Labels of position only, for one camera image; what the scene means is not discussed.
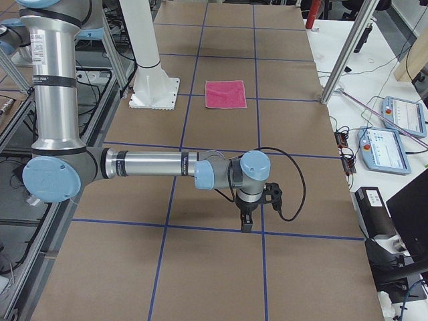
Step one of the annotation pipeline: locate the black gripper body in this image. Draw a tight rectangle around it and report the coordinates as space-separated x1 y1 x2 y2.
235 198 259 222

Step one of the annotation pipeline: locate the pink towel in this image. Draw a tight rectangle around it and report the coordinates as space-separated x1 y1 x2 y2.
205 80 247 109

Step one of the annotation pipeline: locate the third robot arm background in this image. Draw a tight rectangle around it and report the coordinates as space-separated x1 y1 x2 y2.
1 18 31 62

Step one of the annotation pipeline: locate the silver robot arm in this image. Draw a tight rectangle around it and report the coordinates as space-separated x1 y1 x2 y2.
19 1 282 232

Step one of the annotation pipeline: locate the black box with label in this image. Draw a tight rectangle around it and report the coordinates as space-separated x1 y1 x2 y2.
354 187 397 239

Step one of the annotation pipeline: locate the near teach pendant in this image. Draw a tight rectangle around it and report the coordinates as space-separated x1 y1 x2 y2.
358 126 411 175

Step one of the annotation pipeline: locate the teach pendant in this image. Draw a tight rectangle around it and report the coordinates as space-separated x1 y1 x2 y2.
358 126 411 175
381 96 427 138

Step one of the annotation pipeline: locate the long reacher stick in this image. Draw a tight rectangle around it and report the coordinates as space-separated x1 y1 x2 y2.
334 88 427 149

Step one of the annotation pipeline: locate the black monitor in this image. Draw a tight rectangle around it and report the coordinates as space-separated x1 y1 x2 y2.
387 170 427 261

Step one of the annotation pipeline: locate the far teach pendant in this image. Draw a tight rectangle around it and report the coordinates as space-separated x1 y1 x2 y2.
381 96 427 138

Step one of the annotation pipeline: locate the red cylinder bottle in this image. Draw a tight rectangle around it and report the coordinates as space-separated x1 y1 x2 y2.
305 0 322 29

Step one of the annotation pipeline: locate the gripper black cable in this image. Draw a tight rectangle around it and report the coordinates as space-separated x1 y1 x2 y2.
213 147 307 222

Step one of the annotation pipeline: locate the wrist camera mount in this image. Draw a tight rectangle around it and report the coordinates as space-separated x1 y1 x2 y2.
260 183 282 213

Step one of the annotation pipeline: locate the aluminium frame post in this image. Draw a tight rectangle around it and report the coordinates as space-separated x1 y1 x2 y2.
320 0 379 105

